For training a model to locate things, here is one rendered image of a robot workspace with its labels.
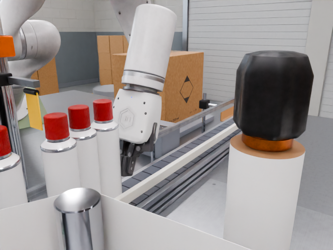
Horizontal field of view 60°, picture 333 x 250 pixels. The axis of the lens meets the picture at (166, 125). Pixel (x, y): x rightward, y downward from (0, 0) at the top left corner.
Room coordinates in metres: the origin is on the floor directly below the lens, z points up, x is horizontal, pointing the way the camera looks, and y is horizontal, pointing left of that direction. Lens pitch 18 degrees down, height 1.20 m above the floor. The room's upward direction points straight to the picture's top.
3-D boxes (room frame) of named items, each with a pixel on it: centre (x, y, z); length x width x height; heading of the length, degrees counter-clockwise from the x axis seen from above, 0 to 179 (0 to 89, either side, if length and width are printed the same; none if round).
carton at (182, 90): (1.17, 0.02, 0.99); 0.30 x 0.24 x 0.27; 147
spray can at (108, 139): (0.49, 0.11, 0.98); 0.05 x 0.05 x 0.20
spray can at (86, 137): (0.45, 0.14, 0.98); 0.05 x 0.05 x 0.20
